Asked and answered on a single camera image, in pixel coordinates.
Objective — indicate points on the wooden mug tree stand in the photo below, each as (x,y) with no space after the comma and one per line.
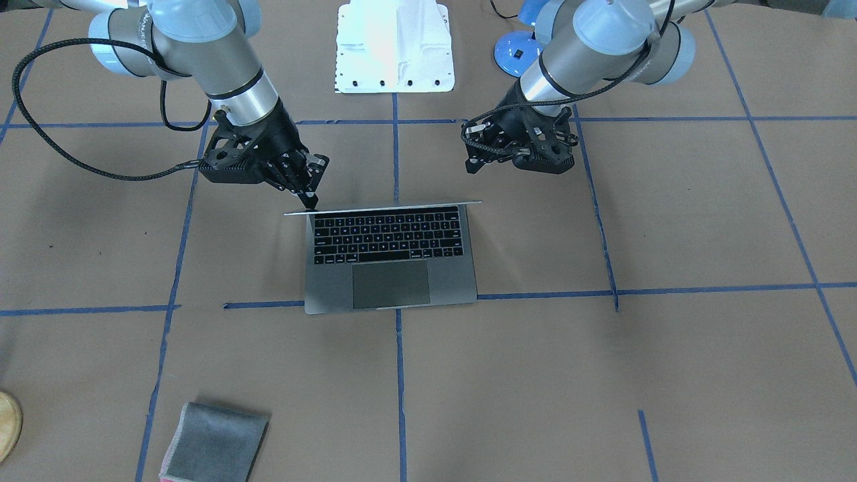
(11,423)

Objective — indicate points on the grey laptop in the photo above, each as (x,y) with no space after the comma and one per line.
(388,257)

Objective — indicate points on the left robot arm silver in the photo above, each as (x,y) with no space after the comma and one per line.
(568,49)

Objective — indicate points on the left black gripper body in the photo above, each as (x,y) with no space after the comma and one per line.
(511,121)

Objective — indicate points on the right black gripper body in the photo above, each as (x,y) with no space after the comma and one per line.
(280,136)

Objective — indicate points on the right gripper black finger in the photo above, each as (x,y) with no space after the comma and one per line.
(309,199)

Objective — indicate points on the folded grey cloth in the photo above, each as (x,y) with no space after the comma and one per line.
(212,443)

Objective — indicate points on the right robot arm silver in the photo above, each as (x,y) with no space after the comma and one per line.
(204,40)

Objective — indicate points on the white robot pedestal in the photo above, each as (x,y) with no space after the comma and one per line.
(393,46)

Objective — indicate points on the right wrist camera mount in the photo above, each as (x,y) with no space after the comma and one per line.
(237,156)

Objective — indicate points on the blue desk lamp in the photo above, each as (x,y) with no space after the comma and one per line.
(515,51)

